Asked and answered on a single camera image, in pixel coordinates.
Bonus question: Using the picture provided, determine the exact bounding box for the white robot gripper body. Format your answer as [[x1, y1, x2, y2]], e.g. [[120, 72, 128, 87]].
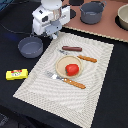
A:
[[32, 6, 70, 36]]

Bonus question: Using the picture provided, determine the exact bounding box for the grey frying pan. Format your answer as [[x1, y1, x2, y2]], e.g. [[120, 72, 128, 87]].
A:
[[18, 37, 43, 58]]

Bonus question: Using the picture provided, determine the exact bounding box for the yellow butter box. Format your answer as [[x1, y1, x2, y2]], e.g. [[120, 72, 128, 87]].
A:
[[6, 69, 28, 80]]

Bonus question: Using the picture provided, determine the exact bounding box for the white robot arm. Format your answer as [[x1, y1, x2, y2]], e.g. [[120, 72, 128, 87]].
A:
[[32, 0, 70, 39]]

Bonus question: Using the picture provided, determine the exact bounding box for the brown toy sausage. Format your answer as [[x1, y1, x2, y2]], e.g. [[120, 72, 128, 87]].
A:
[[62, 46, 82, 52]]

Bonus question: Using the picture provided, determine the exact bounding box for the tan wooden plate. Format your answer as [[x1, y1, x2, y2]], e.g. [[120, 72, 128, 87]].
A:
[[55, 55, 83, 78]]

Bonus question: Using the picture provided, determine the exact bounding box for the grey cooking pot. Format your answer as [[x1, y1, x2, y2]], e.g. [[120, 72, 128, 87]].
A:
[[80, 1, 107, 24]]

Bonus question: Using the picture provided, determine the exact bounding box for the red toy tomato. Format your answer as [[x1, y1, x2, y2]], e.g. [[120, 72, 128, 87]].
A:
[[65, 64, 79, 76]]

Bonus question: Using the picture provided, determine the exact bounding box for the beige woven placemat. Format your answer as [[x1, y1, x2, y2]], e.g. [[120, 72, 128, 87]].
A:
[[14, 32, 114, 128]]

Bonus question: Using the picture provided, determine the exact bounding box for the beige bowl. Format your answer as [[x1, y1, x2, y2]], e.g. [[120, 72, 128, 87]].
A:
[[118, 4, 128, 30]]

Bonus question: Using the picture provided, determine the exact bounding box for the wooden handled fork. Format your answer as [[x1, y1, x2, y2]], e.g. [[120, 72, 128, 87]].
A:
[[45, 71, 86, 89]]

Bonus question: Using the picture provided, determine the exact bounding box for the wooden handled knife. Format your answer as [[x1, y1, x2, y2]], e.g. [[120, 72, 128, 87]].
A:
[[58, 50, 97, 63]]

